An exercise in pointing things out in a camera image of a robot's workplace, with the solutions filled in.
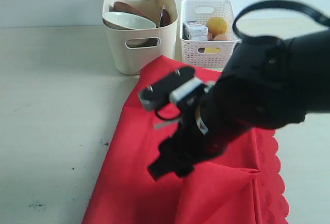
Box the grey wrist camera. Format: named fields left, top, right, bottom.
left=138, top=66, right=205, bottom=111

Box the pale green ceramic bowl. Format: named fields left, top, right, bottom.
left=102, top=11, right=157, bottom=30

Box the yellow lemon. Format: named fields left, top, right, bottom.
left=206, top=17, right=228, bottom=37

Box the brown wooden plate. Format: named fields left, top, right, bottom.
left=113, top=1, right=151, bottom=20

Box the wooden chopstick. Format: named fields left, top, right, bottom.
left=155, top=0, right=162, bottom=27

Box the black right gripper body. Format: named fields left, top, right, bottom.
left=159, top=103, right=251, bottom=167

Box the stainless steel cup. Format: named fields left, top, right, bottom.
left=126, top=38, right=158, bottom=49

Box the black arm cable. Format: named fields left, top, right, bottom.
left=232, top=0, right=330, bottom=45

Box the white blue milk carton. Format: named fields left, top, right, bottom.
left=183, top=21, right=208, bottom=41

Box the cream plastic bin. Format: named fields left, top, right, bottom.
left=102, top=0, right=178, bottom=75

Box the brown wooden spoon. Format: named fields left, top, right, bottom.
left=160, top=9, right=171, bottom=27

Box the yellow cheese wedge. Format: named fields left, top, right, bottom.
left=204, top=47, right=221, bottom=54

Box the brown egg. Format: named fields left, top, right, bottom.
left=213, top=34, right=228, bottom=41

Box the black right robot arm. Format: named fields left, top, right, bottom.
left=146, top=29, right=329, bottom=180

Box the white perforated plastic basket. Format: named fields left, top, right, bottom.
left=179, top=0, right=239, bottom=68

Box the red table cloth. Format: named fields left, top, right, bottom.
left=82, top=56, right=289, bottom=223

